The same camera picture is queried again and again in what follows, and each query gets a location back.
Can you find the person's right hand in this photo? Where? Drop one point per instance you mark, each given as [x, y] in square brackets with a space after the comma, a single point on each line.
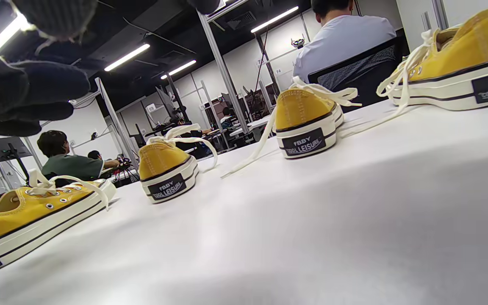
[23, 89]

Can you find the white ceiling light strip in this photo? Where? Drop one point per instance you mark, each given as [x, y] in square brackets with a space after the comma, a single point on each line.
[274, 19]
[127, 57]
[2, 36]
[178, 67]

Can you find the grey monitor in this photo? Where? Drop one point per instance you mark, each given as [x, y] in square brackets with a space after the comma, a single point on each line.
[4, 148]

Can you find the black mesh office chair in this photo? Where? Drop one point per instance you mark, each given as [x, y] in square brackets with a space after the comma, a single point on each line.
[375, 84]

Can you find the aluminium frame post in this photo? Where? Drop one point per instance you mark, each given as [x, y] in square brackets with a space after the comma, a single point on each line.
[115, 118]
[222, 70]

